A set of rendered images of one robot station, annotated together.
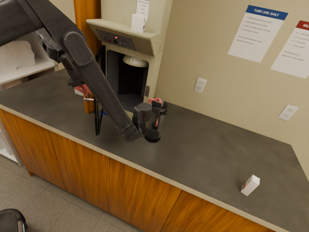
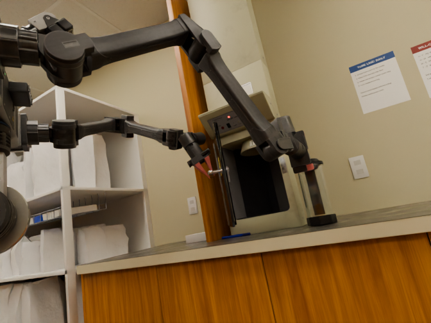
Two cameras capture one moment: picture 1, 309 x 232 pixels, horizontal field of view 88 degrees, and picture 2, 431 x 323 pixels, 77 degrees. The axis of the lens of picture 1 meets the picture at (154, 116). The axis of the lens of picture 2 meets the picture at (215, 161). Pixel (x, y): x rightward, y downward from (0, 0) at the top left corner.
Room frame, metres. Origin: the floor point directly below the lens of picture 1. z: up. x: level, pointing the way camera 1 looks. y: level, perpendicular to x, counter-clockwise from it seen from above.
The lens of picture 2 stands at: (-0.34, 0.08, 1.01)
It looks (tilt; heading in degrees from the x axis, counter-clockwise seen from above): 13 degrees up; 13
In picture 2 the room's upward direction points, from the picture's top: 11 degrees counter-clockwise
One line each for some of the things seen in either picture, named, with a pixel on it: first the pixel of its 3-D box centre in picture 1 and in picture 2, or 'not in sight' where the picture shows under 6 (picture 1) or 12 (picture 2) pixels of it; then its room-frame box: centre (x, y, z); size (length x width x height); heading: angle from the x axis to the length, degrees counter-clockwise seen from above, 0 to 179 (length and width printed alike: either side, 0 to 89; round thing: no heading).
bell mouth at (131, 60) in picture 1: (138, 56); (256, 145); (0.96, 0.17, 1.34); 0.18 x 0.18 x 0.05
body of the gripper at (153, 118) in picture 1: (149, 118); (295, 150); (0.59, 0.02, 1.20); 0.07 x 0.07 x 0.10; 77
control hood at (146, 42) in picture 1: (123, 38); (235, 116); (0.81, 0.23, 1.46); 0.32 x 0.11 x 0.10; 77
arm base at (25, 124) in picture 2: not in sight; (36, 132); (0.41, 0.90, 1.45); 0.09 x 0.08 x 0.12; 44
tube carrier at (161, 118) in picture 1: (155, 122); (314, 191); (0.74, -0.02, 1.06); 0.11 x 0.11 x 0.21
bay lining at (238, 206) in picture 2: (134, 78); (261, 176); (0.99, 0.18, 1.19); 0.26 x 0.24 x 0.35; 77
